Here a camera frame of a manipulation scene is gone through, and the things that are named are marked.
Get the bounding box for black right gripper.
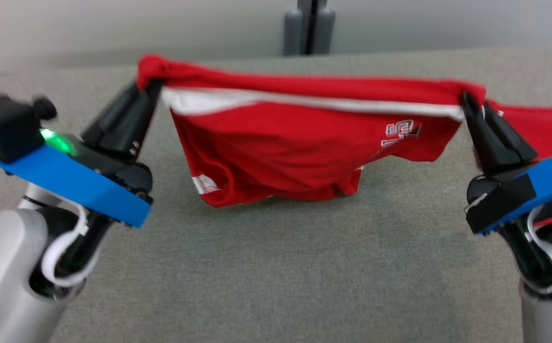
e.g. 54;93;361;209
462;93;539;232

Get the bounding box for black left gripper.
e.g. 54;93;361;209
73;82;163;204

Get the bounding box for red shorts with white trim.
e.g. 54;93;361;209
486;98;552;227

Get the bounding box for red jersey with white number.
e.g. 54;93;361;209
135;53;486;208

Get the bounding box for blue left camera mount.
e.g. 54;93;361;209
0;145;150;228

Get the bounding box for grey partition post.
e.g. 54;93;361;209
283;0;336;57

